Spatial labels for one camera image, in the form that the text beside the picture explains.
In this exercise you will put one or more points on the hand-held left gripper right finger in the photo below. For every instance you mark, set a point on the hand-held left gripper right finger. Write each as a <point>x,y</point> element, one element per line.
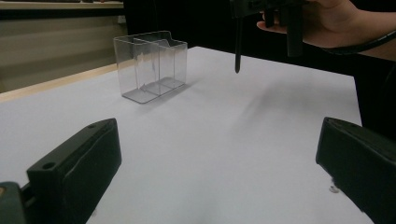
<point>364,165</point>

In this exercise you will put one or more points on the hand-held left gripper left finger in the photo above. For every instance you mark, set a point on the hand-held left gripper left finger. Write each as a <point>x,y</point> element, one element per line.
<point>77,174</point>

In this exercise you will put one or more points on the black pen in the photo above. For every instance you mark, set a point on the black pen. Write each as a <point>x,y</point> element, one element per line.
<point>237,46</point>

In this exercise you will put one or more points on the clear plastic divided container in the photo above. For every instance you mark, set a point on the clear plastic divided container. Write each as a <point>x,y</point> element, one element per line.
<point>152,67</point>

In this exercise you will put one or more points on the wooden table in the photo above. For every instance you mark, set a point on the wooden table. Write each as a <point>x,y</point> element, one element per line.
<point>56,82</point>

